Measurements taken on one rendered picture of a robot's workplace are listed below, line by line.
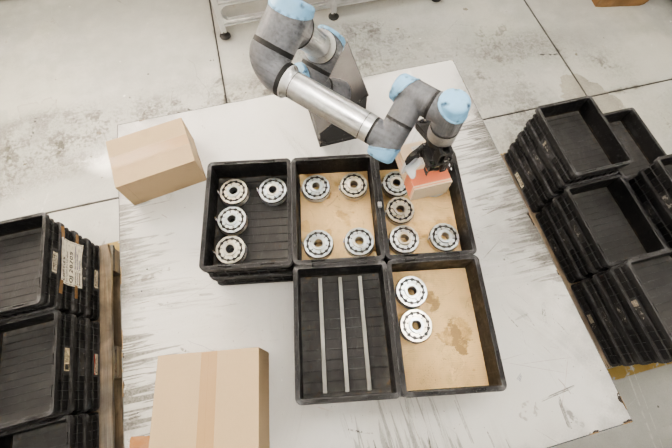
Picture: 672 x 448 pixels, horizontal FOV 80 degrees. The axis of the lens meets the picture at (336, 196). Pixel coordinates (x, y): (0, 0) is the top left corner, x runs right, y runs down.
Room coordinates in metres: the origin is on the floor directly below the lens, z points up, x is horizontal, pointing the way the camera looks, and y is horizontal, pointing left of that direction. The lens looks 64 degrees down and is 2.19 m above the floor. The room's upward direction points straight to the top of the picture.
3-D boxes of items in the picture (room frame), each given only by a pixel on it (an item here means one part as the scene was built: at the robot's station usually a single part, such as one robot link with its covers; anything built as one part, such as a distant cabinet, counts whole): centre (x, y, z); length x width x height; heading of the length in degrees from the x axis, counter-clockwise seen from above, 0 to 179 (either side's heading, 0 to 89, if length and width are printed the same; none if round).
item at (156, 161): (0.82, 0.72, 0.78); 0.30 x 0.22 x 0.16; 113
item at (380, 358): (0.16, -0.03, 0.87); 0.40 x 0.30 x 0.11; 4
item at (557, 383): (0.48, 0.01, 0.35); 1.60 x 1.60 x 0.70; 14
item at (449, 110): (0.60, -0.27, 1.39); 0.09 x 0.08 x 0.11; 55
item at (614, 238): (0.71, -1.28, 0.31); 0.40 x 0.30 x 0.34; 14
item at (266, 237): (0.54, 0.30, 0.87); 0.40 x 0.30 x 0.11; 4
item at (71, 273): (0.51, 1.20, 0.41); 0.31 x 0.02 x 0.16; 14
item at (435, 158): (0.59, -0.28, 1.24); 0.09 x 0.08 x 0.12; 14
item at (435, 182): (0.62, -0.27, 1.08); 0.16 x 0.12 x 0.07; 14
